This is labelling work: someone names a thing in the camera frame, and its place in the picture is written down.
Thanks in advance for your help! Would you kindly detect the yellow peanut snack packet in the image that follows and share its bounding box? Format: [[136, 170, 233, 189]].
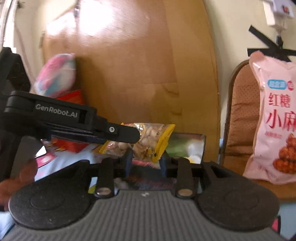
[[96, 123, 176, 163]]

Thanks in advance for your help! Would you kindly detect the cartoon pig bed sheet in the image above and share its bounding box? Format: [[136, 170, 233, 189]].
[[1, 145, 295, 238]]

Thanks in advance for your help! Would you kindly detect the pink blue plush fish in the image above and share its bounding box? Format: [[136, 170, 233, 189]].
[[34, 53, 76, 98]]

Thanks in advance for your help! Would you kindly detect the red gift bag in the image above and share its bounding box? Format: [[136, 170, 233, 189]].
[[49, 89, 91, 153]]

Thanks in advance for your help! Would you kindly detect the white power strip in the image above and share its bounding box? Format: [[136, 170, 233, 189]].
[[262, 0, 295, 31]]

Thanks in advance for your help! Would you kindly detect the black sheep-print box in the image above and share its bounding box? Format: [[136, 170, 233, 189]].
[[115, 131, 207, 190]]

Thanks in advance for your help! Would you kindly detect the wooden headboard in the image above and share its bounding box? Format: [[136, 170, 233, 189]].
[[43, 1, 220, 161]]

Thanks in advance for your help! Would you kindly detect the pink fried-dough snack bag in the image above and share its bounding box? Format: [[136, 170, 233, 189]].
[[243, 51, 295, 185]]

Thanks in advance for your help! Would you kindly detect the left hand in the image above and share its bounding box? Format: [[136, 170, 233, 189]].
[[0, 159, 38, 211]]

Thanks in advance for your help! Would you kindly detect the brown chair cushion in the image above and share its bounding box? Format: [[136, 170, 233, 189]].
[[219, 59, 296, 202]]

